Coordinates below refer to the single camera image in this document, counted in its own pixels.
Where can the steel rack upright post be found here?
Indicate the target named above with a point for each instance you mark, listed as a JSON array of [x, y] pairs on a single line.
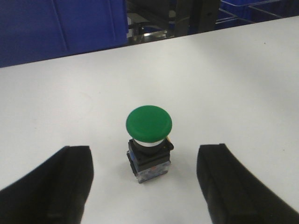
[[195, 16]]

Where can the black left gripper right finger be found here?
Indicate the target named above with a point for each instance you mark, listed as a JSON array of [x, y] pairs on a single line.
[[234, 195]]

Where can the blue bin lower left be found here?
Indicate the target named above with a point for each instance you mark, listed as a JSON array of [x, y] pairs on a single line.
[[34, 30]]

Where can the green mushroom push button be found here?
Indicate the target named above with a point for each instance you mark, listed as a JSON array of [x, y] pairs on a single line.
[[149, 147]]

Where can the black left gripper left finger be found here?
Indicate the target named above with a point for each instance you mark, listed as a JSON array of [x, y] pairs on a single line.
[[55, 192]]

